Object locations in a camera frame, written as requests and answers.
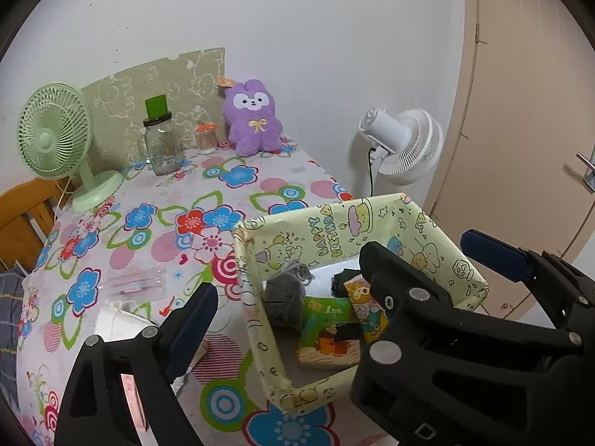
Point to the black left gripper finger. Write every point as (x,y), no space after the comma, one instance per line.
(94,410)

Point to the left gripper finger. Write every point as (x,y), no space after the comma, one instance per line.
(407,296)

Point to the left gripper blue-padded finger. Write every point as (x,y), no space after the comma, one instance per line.
(565,294)

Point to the black plastic bag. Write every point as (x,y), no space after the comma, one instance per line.
(339,282)

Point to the white towel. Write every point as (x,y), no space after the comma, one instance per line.
(116,324)

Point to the grey sock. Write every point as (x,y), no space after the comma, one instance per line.
(284,295)

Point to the clear zip bag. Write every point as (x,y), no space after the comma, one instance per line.
(142,286)

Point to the cartoon bear packet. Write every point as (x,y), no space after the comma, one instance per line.
(368,311)

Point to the pink paper note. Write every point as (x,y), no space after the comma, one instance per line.
(134,403)

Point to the yellow cartoon storage box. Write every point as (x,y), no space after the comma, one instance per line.
(329,234)

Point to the green orange snack packet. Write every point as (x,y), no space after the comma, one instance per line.
(331,334)

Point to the white floor fan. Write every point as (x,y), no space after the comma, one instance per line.
(405,147)

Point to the grey plaid pillow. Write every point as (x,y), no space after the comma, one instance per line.
(11,290)

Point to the beige door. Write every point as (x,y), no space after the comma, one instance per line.
(524,108)

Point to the floral tablecloth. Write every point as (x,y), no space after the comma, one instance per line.
(181,223)

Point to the purple plush bunny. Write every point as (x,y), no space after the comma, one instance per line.
(249,111)

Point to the cotton swab jar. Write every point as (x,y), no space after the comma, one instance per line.
(206,137)

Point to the glass mason jar mug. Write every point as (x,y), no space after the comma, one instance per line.
(162,145)

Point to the green desk fan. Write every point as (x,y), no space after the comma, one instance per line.
(54,137)

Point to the green cup on jar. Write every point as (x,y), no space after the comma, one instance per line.
(157,107)

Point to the silver door handle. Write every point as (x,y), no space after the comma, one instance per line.
(589,176)

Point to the green patterned wall board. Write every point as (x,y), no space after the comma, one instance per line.
(117,104)

